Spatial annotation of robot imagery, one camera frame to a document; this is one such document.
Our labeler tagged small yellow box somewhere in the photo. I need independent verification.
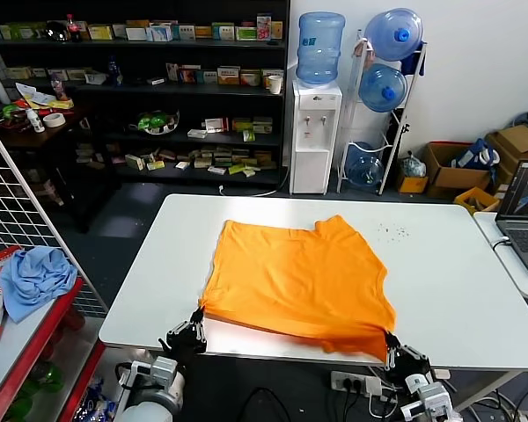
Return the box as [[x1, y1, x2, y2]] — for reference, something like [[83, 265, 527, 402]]
[[398, 174, 429, 194]]

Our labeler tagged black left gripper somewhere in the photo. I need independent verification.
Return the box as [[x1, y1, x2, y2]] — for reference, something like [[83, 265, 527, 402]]
[[158, 309, 208, 366]]

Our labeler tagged upright blue water jug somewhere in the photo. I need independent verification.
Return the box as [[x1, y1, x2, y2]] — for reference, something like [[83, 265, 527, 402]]
[[295, 11, 347, 87]]

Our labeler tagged black shelving unit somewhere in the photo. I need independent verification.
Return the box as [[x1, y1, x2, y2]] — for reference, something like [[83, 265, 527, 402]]
[[0, 0, 291, 186]]

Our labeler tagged cola bottle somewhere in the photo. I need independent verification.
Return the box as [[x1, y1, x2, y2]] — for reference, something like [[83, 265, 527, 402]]
[[65, 12, 84, 43]]

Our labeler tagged dark plastic bag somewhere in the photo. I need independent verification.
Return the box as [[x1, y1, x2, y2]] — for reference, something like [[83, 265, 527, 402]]
[[399, 150, 428, 178]]

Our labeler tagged closed cardboard box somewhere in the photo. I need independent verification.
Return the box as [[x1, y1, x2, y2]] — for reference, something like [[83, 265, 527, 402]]
[[486, 124, 528, 186]]

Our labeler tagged blue snack pack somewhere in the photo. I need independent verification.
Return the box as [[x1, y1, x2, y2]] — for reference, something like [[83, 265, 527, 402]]
[[72, 375, 118, 422]]

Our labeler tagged red white tall box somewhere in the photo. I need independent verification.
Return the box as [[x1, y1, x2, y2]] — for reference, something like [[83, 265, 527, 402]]
[[256, 13, 273, 42]]

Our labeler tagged bowl of green fruit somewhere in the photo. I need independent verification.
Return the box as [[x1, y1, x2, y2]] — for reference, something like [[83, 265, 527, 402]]
[[129, 109, 180, 135]]

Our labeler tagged white wire grid panel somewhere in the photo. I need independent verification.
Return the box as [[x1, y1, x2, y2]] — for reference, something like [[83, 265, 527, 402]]
[[0, 109, 111, 316]]

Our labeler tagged white power strip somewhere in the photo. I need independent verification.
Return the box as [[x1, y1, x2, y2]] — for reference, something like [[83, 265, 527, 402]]
[[331, 370, 384, 397]]

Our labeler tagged green plastic bottle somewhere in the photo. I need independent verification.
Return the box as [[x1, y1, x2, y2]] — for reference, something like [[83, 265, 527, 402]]
[[27, 360, 67, 396]]

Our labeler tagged dark blue hanging cloth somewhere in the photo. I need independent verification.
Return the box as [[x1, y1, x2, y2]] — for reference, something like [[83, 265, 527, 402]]
[[400, 41, 428, 76]]

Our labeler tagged blue shopping bag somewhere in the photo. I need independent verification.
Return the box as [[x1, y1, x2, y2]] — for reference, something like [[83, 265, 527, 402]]
[[451, 137, 502, 171]]

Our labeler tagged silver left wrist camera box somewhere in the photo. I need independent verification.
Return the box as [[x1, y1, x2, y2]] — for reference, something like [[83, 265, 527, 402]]
[[129, 356, 180, 393]]

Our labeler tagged yellow plastic bin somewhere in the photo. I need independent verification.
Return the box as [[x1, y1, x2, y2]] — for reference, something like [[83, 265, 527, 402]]
[[453, 186, 502, 216]]

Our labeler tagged small red snack bag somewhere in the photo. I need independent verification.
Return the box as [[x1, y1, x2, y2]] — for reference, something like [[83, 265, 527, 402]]
[[0, 244, 23, 266]]

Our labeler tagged dark blue bottle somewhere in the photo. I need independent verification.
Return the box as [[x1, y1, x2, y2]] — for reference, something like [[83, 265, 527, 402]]
[[106, 55, 124, 87]]

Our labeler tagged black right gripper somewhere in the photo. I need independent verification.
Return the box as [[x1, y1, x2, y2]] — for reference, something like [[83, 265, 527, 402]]
[[385, 331, 433, 382]]

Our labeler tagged tilted blue water jug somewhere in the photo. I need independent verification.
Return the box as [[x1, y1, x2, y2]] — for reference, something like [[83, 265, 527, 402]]
[[347, 141, 385, 189], [358, 63, 408, 113], [363, 8, 425, 62]]

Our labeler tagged open cardboard box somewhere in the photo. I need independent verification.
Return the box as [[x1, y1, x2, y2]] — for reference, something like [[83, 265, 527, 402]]
[[423, 141, 495, 199]]

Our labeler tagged white power cord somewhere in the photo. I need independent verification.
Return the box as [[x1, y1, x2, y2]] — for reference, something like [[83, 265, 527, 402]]
[[218, 164, 291, 197]]

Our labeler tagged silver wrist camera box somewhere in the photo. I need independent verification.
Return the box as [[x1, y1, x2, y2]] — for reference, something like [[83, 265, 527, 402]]
[[129, 356, 180, 393], [400, 373, 454, 422]]

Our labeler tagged purple drink bottle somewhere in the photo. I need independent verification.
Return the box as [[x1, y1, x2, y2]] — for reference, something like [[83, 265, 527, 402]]
[[49, 72, 70, 101]]

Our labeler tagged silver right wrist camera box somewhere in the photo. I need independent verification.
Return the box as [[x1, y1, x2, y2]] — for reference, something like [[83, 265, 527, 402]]
[[400, 373, 454, 422]]

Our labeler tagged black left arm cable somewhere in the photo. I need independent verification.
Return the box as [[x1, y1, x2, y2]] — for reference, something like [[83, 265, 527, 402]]
[[115, 360, 136, 390]]

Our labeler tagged orange white medicine box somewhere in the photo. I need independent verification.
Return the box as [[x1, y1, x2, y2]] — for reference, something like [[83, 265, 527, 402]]
[[216, 65, 242, 85]]

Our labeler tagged black floor cable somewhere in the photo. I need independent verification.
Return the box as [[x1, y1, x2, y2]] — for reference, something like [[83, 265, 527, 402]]
[[241, 386, 292, 422]]

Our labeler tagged dark wooden side table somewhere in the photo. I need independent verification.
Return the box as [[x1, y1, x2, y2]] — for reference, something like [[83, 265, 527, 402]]
[[0, 98, 115, 234]]

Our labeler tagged orange t-shirt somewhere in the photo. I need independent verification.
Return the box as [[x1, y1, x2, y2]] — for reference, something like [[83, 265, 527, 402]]
[[198, 214, 398, 361]]

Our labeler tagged light blue crumpled cloth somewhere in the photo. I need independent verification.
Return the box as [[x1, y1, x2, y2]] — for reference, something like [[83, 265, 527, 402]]
[[0, 245, 79, 324]]

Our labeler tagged grey laptop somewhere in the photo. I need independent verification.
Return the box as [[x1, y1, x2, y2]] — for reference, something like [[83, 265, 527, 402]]
[[495, 160, 528, 281]]

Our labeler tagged white water dispenser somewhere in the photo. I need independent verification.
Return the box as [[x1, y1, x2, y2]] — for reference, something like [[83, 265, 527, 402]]
[[289, 78, 343, 195]]

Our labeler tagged white metal jug rack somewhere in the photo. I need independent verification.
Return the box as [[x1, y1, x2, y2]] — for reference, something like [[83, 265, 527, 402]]
[[336, 28, 429, 196]]

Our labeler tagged small white bottle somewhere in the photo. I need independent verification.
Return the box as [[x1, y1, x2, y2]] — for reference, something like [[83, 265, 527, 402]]
[[25, 107, 45, 134]]

